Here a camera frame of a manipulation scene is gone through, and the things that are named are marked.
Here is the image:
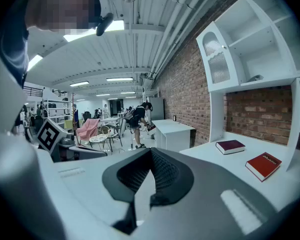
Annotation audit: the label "black stair railing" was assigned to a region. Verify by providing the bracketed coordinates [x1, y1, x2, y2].
[23, 85, 45, 98]

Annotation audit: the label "dark red book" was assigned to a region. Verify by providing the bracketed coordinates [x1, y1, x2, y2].
[215, 139, 246, 156]

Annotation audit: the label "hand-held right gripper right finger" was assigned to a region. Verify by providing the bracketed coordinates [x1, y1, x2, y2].
[137, 147, 278, 240]

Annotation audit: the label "white cabinet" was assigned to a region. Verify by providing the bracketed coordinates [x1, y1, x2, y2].
[151, 119, 196, 153]

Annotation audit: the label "person's head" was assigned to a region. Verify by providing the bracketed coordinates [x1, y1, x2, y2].
[24, 0, 102, 34]

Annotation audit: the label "black head-worn camera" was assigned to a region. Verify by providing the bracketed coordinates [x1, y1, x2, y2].
[95, 12, 115, 37]

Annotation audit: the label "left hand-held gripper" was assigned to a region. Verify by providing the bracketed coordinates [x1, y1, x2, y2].
[36, 117, 108, 163]

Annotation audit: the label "bright red book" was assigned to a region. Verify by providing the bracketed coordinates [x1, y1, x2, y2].
[245, 151, 283, 183]

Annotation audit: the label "white hutch shelf unit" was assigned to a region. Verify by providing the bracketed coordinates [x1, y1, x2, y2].
[196, 0, 300, 172]

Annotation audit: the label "pink lounge chair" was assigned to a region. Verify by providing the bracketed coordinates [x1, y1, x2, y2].
[76, 118, 101, 147]

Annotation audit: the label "person's dark shirt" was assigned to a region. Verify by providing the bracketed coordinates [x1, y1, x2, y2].
[0, 8, 31, 89]

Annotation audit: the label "metal shelving rack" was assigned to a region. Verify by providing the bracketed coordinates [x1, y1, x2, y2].
[41, 98, 73, 125]

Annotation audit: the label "wooden coat rack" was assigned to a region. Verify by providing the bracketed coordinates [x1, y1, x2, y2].
[71, 92, 79, 145]

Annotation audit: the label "white round table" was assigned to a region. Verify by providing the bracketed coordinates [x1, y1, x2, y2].
[99, 117, 121, 128]

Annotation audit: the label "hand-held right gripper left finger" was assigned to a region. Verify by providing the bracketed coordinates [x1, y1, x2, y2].
[53, 147, 152, 240]

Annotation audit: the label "white ceiling pipes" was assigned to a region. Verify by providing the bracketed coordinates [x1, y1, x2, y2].
[149, 0, 216, 78]

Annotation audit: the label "ceiling light panels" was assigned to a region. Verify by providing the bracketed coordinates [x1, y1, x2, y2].
[27, 19, 137, 102]

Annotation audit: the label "white wire chair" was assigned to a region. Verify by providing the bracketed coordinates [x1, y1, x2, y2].
[89, 125, 113, 152]

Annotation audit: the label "dark metal chair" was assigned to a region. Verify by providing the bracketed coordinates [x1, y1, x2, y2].
[106, 124, 124, 147]

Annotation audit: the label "tall gray cabinet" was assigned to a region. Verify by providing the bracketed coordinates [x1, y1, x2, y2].
[149, 97, 165, 121]

